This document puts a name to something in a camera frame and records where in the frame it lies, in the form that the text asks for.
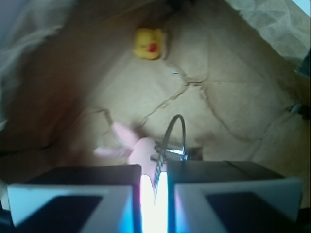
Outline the brown paper bag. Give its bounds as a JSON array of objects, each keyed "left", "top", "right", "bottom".
[{"left": 0, "top": 0, "right": 311, "bottom": 189}]

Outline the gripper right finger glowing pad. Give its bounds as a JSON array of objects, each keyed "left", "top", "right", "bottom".
[{"left": 167, "top": 161, "right": 303, "bottom": 233}]

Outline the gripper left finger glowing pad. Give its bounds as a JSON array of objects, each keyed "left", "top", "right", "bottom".
[{"left": 8, "top": 165, "right": 154, "bottom": 233}]

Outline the yellow rubber duck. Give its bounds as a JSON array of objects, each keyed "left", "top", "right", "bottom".
[{"left": 133, "top": 28, "right": 163, "bottom": 60}]

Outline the pink plush rabbit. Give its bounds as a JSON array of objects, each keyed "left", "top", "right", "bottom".
[{"left": 93, "top": 122, "right": 156, "bottom": 179}]

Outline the silver key bunch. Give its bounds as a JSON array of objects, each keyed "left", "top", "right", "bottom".
[{"left": 150, "top": 114, "right": 203, "bottom": 194}]

